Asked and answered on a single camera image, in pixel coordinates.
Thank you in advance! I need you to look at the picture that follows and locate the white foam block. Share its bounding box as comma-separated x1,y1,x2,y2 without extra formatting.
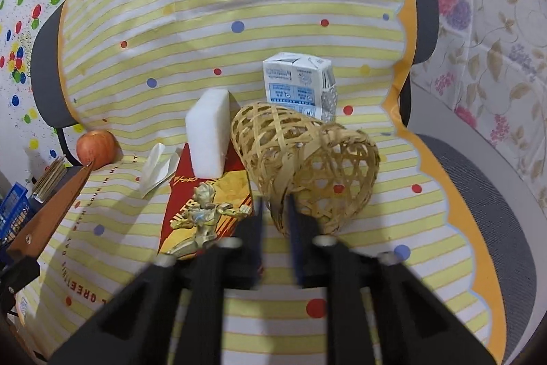
185,89,231,179

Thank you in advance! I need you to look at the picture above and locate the grey office chair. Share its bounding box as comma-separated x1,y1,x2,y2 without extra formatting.
29,0,539,365

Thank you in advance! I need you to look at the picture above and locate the red apple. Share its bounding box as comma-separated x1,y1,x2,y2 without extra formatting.
76,131,118,170

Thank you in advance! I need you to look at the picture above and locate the red gold card pack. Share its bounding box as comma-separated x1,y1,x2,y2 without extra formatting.
159,145,253,259

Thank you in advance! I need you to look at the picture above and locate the white blue milk carton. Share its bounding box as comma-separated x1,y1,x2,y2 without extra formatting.
262,53,337,122

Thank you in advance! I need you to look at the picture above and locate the blue plastic basket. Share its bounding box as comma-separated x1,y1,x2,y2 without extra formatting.
0,182,30,246

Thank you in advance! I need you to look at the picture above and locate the woven bamboo basket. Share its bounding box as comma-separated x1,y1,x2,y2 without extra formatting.
231,102,380,236

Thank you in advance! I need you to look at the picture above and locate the balloon pattern wall sheet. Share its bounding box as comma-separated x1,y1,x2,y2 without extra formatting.
0,0,181,160

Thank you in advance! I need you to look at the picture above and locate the white paper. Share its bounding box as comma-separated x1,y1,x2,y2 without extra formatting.
139,143,182,198

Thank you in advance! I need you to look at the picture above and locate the yellow striped plastic cover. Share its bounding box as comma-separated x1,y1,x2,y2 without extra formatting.
14,0,509,365

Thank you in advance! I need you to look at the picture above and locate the stack of books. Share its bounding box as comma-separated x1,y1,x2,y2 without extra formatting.
30,156,67,204

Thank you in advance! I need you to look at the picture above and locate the floral pattern wall sheet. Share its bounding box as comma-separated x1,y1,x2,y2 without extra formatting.
411,0,546,208

